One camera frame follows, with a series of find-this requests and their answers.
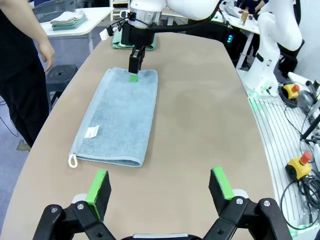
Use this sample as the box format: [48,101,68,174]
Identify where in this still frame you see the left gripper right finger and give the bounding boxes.
[203,166,294,240]

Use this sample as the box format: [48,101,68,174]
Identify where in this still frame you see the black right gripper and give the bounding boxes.
[121,23,156,83]

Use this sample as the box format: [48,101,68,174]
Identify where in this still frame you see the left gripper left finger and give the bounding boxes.
[32,169,112,240]

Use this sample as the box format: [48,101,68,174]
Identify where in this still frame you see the light blue towel white loop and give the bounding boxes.
[67,66,160,169]

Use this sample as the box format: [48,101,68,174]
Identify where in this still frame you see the person's right forearm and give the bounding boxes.
[0,0,50,46]

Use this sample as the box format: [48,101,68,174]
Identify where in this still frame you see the dark grey plastic basket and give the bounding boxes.
[33,0,77,23]

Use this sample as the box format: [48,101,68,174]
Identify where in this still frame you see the person's right hand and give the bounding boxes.
[37,40,56,73]

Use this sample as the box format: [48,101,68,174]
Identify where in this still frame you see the white side table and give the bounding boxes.
[39,6,115,53]

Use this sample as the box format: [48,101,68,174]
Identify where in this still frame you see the grey plastic step stool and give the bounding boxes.
[46,64,79,112]

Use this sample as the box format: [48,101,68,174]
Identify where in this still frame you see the yellow emergency stop button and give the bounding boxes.
[281,83,301,101]
[285,151,313,182]

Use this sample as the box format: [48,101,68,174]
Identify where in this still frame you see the beige terry towel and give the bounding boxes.
[49,9,86,26]

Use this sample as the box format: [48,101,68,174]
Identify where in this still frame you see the white ribbed robot platform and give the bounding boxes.
[247,96,320,235]

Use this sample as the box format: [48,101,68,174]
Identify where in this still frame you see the white background table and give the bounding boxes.
[219,4,261,51]

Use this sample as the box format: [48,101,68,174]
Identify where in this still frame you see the small wooden figure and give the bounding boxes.
[240,9,250,26]

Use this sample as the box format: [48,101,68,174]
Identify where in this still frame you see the person in black t-shirt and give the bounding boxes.
[0,0,56,152]

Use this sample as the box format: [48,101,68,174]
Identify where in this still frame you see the black cable bundle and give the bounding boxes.
[279,174,320,230]

